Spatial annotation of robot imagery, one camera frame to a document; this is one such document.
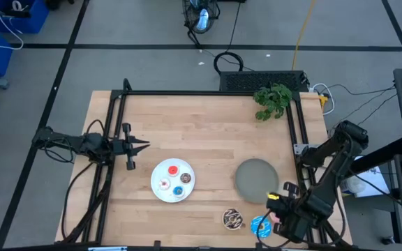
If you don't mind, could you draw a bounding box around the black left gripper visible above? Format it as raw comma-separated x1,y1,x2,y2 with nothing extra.
112,122,151,172

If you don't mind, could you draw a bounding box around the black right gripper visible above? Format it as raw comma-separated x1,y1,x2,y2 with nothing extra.
266,181,311,244

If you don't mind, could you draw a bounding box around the large blue drizzled donut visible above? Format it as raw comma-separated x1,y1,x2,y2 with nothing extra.
250,215,274,239

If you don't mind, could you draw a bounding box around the large chocolate drizzled donut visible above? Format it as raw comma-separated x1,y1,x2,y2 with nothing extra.
221,208,244,231

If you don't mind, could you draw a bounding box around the white round plate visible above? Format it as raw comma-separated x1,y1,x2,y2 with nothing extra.
150,158,196,204

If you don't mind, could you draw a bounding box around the grey round plate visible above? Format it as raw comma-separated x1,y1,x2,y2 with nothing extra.
234,158,280,204

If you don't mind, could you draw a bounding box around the white paper sheet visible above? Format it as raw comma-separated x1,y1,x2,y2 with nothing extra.
340,156,392,199

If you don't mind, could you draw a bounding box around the green artificial plant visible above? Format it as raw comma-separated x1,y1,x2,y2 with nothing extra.
252,82,292,122

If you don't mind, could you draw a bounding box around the black perforated computer case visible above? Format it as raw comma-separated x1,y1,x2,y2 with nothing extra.
218,70,310,93

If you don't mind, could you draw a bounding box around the black floor fan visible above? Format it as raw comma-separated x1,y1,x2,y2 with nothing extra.
181,0,221,50

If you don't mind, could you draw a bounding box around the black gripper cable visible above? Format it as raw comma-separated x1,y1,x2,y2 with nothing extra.
255,208,292,250

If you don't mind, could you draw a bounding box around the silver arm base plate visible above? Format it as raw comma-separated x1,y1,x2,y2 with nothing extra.
293,143,322,157

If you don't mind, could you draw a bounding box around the black aluminium frame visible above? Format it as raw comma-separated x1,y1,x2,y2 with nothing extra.
61,78,354,251

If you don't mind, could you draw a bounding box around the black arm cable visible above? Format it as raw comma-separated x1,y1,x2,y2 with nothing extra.
61,161,96,242

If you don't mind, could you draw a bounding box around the black coiled cable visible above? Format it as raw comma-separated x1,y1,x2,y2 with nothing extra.
213,51,244,75

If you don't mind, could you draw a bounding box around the white looped cable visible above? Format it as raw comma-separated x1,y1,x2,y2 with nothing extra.
311,82,336,116

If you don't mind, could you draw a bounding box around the black floor cable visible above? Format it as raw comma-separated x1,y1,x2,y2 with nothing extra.
326,83,397,132

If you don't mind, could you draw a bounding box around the yellow cable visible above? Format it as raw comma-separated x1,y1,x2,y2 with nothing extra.
290,0,317,71

